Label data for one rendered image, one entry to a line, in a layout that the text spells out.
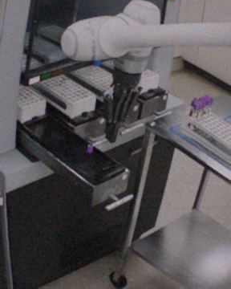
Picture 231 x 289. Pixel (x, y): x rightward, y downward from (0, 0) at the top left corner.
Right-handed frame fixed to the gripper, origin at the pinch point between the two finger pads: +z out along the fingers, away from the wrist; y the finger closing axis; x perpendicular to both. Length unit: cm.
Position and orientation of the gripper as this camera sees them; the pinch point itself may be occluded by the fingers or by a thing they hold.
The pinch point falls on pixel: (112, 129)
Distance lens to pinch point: 160.7
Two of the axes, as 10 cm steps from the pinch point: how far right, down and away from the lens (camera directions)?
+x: 6.2, 5.5, -5.6
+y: -7.6, 2.2, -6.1
